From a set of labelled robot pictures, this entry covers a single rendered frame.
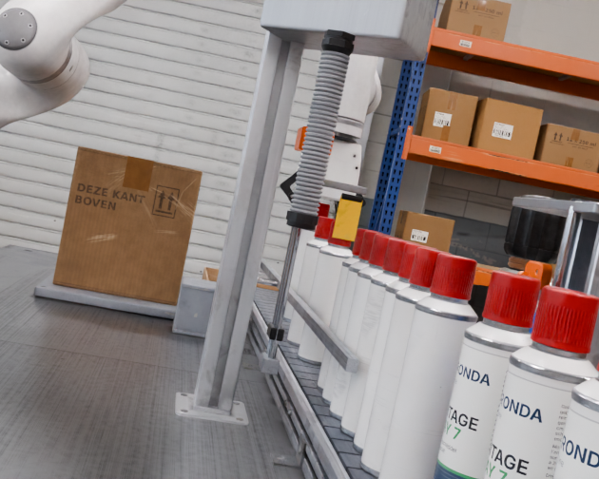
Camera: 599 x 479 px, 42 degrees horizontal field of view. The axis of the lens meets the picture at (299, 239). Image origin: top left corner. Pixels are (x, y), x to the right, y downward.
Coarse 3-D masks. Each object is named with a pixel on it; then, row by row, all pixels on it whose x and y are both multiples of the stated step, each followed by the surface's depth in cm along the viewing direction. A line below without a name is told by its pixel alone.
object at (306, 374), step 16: (256, 288) 180; (256, 304) 156; (272, 304) 160; (272, 320) 140; (288, 352) 115; (304, 368) 106; (304, 384) 97; (320, 400) 90; (320, 416) 83; (336, 432) 79; (336, 448) 74; (352, 448) 75; (352, 464) 70
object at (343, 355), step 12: (264, 264) 155; (276, 276) 138; (288, 300) 118; (300, 300) 111; (300, 312) 106; (312, 312) 102; (312, 324) 96; (324, 324) 94; (324, 336) 88; (336, 336) 87; (336, 348) 82; (348, 360) 76
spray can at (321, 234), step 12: (324, 228) 120; (312, 240) 120; (324, 240) 120; (312, 252) 119; (312, 264) 119; (300, 276) 121; (312, 276) 119; (300, 288) 120; (300, 324) 120; (288, 336) 121; (300, 336) 120
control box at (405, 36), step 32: (288, 0) 85; (320, 0) 83; (352, 0) 82; (384, 0) 80; (416, 0) 81; (288, 32) 87; (320, 32) 84; (352, 32) 82; (384, 32) 80; (416, 32) 83
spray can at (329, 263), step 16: (336, 240) 109; (320, 256) 110; (336, 256) 108; (320, 272) 109; (336, 272) 109; (320, 288) 109; (336, 288) 109; (320, 304) 109; (304, 336) 110; (304, 352) 110; (320, 352) 109
